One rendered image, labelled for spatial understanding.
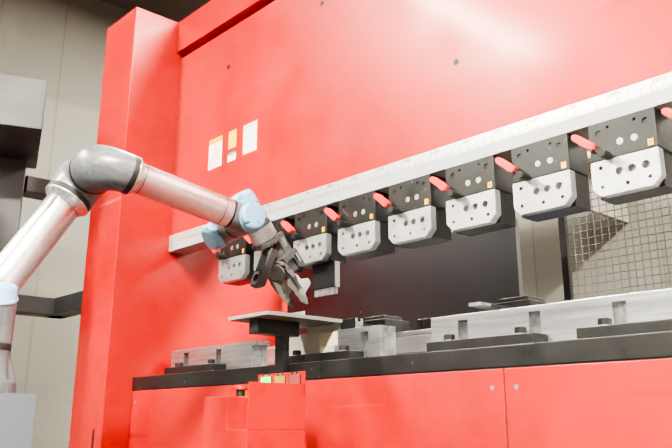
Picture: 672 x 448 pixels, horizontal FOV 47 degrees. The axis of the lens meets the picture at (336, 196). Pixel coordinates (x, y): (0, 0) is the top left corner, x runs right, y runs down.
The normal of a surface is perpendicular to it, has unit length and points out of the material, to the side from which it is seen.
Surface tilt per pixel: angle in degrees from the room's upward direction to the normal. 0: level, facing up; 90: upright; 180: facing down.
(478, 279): 90
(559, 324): 90
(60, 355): 90
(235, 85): 90
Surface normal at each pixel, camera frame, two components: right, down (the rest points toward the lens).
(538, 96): -0.74, -0.19
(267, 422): 0.62, -0.22
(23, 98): 0.38, -0.26
